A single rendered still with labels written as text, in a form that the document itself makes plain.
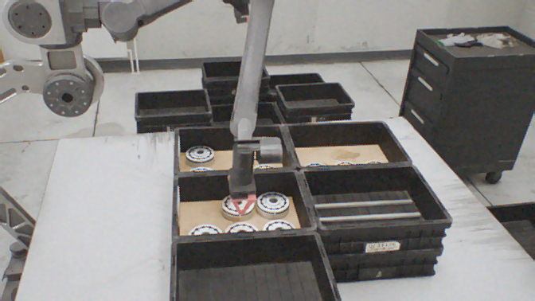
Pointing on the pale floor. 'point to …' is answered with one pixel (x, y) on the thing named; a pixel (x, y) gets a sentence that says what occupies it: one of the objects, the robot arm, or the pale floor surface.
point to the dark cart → (471, 99)
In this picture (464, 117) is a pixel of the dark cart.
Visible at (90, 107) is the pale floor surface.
